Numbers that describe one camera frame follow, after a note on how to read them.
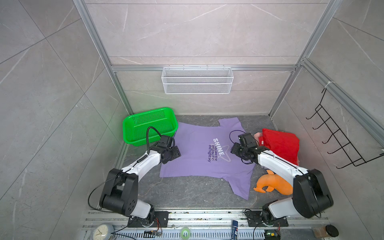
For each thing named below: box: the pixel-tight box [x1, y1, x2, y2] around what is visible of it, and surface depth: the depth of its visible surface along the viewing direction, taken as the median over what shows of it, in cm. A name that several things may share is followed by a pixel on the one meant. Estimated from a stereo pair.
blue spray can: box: [231, 220, 239, 240], surface depth 70 cm
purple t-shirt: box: [159, 117, 256, 200], surface depth 95 cm
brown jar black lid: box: [312, 224, 339, 239], surface depth 65 cm
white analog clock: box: [92, 223, 115, 240], surface depth 68 cm
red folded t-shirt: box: [259, 128, 300, 166], surface depth 95 cm
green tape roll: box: [180, 227, 191, 240], surface depth 71 cm
